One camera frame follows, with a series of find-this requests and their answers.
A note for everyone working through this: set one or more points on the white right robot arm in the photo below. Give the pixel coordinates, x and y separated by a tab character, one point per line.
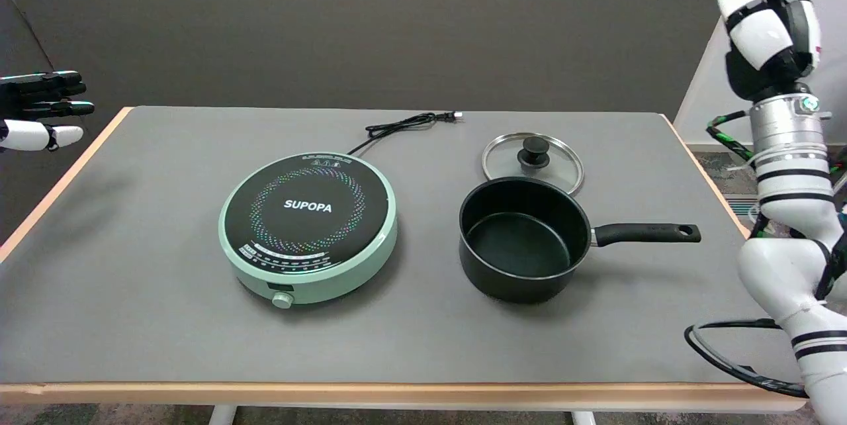
791	167

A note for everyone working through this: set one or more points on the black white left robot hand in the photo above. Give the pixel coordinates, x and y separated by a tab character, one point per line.
26	134

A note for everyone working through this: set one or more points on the white table leg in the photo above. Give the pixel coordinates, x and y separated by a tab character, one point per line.
223	416
583	418

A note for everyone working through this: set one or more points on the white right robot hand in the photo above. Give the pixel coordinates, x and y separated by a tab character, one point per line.
761	34

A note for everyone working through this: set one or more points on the striped floor vent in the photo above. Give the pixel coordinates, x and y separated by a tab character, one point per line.
738	204

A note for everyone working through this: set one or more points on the gray table mat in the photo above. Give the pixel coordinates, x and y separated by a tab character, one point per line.
430	345

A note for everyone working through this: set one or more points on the glass lid with black knob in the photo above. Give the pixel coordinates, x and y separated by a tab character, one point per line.
503	160

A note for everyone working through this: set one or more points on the green round induction cooker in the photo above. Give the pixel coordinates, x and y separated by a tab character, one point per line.
308	226

